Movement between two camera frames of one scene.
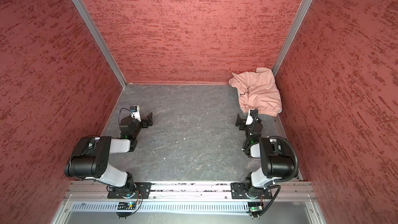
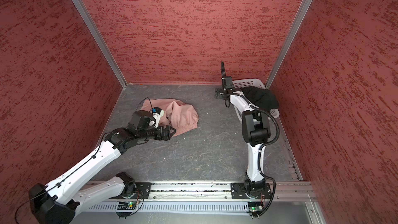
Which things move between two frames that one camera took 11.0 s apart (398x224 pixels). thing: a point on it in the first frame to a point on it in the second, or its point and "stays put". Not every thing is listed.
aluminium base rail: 188,191 stays put
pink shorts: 258,91 to 180,115
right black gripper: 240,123 to 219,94
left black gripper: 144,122 to 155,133
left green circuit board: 130,205 stays put
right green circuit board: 255,207 stays put
